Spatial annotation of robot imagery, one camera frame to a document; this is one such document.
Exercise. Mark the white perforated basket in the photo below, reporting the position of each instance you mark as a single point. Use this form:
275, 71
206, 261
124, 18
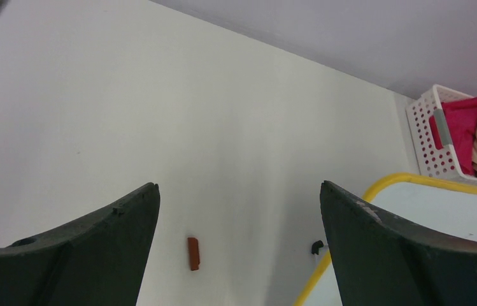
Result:
432, 139

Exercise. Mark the red cloth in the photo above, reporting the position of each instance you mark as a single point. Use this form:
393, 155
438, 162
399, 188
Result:
461, 117

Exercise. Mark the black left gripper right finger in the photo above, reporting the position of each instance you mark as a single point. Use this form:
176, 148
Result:
381, 258

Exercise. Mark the red marker cap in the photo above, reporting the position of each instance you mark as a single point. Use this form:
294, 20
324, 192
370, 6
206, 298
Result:
194, 253

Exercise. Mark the yellow framed whiteboard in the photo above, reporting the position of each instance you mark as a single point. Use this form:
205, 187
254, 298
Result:
441, 205

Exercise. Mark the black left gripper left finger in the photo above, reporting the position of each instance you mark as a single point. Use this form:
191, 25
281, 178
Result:
96, 259

